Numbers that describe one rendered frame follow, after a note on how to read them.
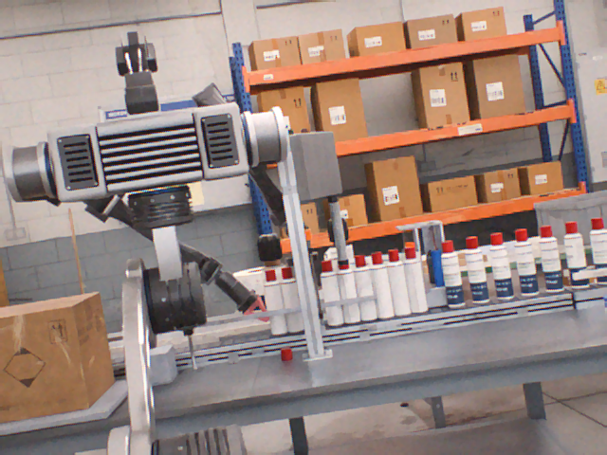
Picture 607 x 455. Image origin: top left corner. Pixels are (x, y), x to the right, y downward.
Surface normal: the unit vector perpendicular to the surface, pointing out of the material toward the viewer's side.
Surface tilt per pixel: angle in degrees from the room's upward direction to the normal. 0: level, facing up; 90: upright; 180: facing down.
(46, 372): 90
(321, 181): 90
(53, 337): 90
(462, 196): 91
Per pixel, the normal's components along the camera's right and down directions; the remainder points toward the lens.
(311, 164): 0.79, -0.10
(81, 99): 0.15, 0.03
